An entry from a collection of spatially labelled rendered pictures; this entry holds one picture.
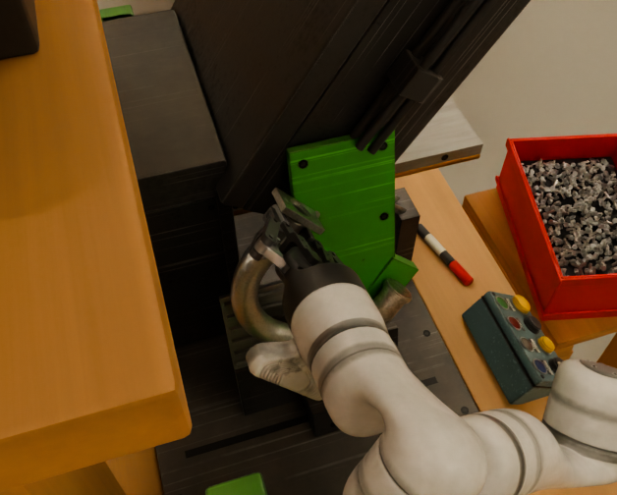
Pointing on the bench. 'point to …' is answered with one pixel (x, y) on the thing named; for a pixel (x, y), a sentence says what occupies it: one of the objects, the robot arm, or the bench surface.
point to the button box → (510, 349)
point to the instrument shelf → (67, 269)
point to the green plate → (349, 198)
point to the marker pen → (445, 255)
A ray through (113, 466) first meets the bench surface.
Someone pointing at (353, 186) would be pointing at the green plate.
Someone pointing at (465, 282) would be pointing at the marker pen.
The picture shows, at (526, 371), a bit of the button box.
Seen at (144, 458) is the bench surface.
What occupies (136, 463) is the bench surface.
